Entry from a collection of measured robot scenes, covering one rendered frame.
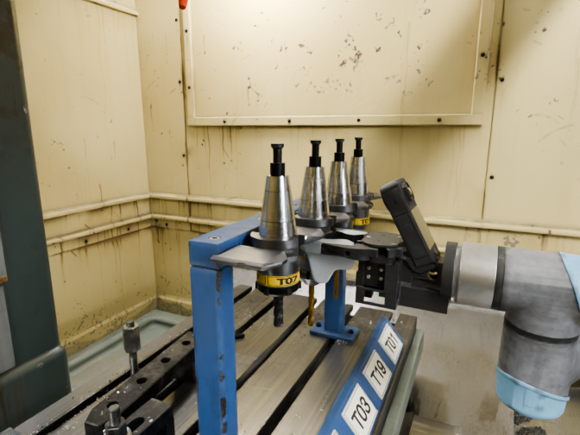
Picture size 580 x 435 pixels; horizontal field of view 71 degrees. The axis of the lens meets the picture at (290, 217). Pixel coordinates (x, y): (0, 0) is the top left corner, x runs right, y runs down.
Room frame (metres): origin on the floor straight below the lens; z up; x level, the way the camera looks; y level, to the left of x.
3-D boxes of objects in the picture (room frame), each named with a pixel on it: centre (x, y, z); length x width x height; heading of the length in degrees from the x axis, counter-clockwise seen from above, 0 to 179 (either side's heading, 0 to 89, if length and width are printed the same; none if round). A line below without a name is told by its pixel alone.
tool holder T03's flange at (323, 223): (0.56, -0.03, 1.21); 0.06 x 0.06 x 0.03
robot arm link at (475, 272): (0.47, -0.22, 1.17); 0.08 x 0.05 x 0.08; 155
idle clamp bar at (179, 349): (0.59, 0.22, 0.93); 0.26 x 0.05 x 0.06; 160
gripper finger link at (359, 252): (0.50, -0.08, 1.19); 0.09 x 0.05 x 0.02; 78
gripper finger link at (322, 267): (0.52, -0.04, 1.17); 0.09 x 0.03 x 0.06; 78
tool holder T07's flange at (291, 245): (0.46, 0.01, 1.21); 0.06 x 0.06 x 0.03
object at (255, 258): (0.41, 0.04, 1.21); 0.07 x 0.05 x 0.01; 65
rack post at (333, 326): (0.83, -0.10, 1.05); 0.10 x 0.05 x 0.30; 65
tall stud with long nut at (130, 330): (0.63, 0.27, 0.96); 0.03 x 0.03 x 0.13
